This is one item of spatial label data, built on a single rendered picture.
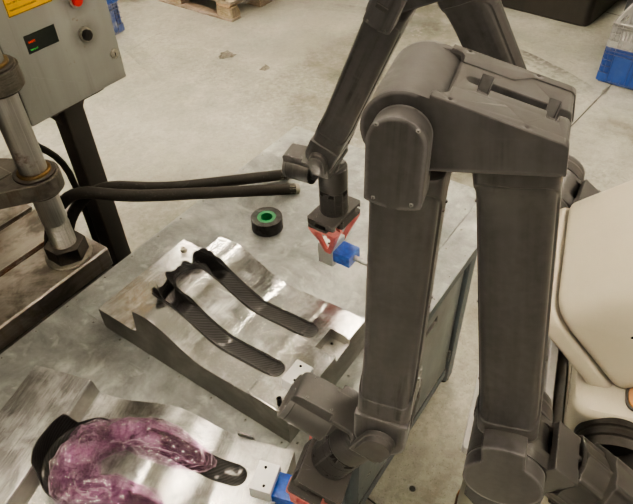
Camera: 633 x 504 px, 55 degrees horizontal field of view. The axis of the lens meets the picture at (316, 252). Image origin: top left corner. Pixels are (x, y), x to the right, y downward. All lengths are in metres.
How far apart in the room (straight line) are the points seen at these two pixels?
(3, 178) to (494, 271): 1.21
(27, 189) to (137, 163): 1.92
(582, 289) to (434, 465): 1.43
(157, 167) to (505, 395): 2.84
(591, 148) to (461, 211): 1.95
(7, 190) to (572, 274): 1.14
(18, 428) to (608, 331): 0.92
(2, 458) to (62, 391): 0.14
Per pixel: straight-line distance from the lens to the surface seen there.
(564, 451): 0.66
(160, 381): 1.27
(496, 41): 0.82
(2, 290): 1.61
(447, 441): 2.10
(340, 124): 1.02
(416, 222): 0.45
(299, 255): 1.46
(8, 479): 1.12
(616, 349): 0.71
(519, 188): 0.41
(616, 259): 0.70
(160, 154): 3.37
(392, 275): 0.50
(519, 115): 0.39
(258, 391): 1.11
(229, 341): 1.20
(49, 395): 1.19
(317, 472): 0.81
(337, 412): 0.71
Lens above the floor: 1.81
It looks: 43 degrees down
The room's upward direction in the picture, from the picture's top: 2 degrees counter-clockwise
